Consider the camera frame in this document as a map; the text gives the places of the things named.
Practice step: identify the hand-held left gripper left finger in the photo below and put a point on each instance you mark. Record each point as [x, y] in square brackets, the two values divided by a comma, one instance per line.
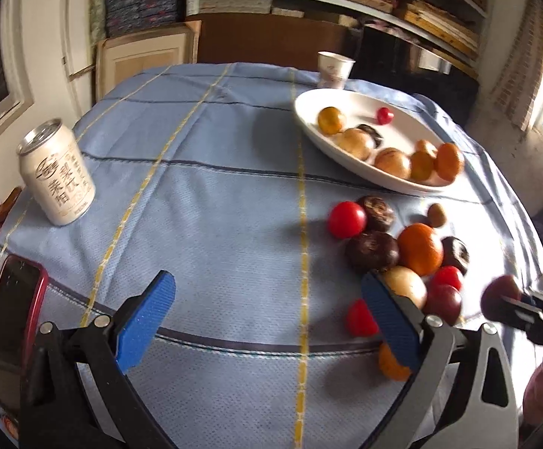
[145, 320]

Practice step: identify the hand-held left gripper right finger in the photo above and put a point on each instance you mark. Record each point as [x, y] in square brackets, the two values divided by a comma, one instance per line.
[390, 322]

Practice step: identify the red cherry tomato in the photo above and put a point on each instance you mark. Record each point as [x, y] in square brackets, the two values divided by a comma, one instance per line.
[347, 220]
[384, 115]
[358, 319]
[448, 277]

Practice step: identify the dark purple plum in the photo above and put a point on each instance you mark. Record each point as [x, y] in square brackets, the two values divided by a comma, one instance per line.
[496, 292]
[442, 304]

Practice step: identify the pale tan round fruit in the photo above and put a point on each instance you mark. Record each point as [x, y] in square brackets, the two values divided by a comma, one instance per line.
[409, 285]

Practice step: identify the large dark water chestnut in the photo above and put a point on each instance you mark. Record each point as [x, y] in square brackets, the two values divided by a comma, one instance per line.
[372, 252]

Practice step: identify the brown longan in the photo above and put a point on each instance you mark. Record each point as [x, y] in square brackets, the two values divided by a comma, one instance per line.
[436, 215]

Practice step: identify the tan speckled round fruit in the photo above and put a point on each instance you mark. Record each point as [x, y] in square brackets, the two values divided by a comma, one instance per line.
[392, 162]
[354, 145]

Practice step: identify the orange-tan speckled fruit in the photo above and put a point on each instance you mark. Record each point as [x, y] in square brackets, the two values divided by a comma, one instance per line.
[425, 146]

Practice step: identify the small yellow-orange citrus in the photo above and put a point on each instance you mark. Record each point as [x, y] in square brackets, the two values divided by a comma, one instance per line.
[331, 120]

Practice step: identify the white oval plate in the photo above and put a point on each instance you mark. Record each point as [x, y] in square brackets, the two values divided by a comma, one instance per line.
[346, 103]

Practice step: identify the blue checked tablecloth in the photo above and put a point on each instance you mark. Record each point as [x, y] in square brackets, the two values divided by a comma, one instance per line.
[206, 224]

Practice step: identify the smartphone in red case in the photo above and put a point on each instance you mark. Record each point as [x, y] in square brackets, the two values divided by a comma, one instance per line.
[12, 327]

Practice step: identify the white beverage can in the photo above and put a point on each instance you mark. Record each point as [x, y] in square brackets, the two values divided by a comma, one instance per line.
[61, 182]

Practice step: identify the brown wooden chair back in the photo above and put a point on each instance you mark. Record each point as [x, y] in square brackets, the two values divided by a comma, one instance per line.
[7, 203]

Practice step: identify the pale patterned curtain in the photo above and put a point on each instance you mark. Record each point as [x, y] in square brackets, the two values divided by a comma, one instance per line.
[514, 65]

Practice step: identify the white paper cup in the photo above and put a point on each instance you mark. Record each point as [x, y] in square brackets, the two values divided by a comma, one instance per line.
[334, 72]

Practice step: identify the black glossy panel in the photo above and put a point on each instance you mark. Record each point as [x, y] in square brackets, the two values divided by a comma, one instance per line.
[407, 65]

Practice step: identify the brown wooden board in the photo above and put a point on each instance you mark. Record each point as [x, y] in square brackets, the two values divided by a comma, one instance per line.
[262, 39]

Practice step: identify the stack of blue floral boxes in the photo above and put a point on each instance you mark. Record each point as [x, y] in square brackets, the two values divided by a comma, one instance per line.
[140, 4]

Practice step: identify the framed picture with pale mount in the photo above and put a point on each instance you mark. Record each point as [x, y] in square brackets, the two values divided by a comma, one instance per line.
[145, 61]

